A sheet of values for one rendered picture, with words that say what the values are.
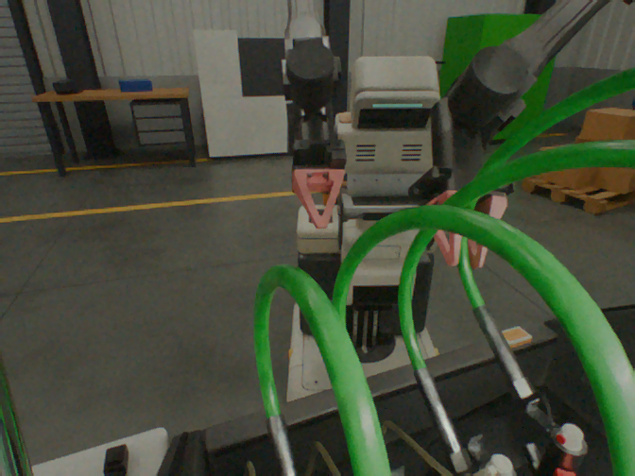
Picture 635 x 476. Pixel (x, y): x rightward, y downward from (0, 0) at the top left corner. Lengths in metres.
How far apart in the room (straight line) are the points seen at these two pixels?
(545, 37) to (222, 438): 0.67
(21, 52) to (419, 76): 6.05
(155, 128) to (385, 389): 4.83
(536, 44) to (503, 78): 0.17
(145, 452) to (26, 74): 6.34
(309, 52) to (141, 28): 5.96
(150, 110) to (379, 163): 4.31
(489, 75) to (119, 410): 1.89
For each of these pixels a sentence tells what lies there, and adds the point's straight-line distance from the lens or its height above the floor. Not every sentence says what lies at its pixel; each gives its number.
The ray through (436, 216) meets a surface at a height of 1.34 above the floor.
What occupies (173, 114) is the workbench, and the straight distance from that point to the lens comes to 5.19.
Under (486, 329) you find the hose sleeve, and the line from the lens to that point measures 0.46.
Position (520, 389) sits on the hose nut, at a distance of 0.46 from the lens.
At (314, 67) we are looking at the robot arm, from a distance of 0.51.
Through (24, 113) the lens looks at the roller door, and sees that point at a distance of 6.82.
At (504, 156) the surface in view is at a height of 1.32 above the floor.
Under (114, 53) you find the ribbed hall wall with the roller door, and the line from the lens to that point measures 6.54.
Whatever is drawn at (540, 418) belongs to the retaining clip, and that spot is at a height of 1.10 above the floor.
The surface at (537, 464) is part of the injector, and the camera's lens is 0.49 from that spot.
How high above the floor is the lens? 1.42
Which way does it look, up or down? 27 degrees down
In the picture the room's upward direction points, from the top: straight up
